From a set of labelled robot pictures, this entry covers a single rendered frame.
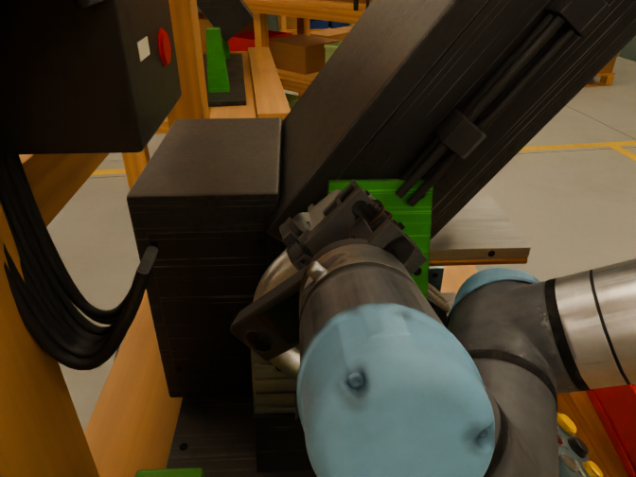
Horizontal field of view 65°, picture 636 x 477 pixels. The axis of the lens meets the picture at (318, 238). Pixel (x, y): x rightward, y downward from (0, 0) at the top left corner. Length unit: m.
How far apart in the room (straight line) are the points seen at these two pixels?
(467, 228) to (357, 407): 0.60
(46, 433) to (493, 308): 0.39
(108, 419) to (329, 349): 0.67
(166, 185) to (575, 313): 0.47
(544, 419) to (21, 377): 0.39
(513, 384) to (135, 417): 0.63
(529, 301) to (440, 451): 0.17
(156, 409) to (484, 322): 0.60
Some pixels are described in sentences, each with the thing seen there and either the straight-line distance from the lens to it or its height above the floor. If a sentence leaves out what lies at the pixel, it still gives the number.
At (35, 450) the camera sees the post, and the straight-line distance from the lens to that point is 0.52.
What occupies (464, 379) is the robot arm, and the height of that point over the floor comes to 1.36.
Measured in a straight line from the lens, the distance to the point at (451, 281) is 1.06.
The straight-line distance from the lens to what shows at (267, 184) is 0.62.
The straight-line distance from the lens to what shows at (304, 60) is 3.52.
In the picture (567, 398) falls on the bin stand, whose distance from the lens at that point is 1.04.
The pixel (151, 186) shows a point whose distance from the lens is 0.64.
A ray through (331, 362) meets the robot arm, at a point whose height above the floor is 1.35.
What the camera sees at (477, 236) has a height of 1.13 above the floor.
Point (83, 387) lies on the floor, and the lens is 2.23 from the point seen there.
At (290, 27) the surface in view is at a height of 0.29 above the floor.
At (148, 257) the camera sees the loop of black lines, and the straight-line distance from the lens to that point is 0.45.
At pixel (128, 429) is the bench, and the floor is 0.88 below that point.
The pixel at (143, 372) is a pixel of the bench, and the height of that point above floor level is 0.88.
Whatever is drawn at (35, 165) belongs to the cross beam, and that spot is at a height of 1.26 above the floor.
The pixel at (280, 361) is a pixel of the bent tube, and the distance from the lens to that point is 0.57.
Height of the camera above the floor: 1.49
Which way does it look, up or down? 31 degrees down
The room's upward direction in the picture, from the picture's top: straight up
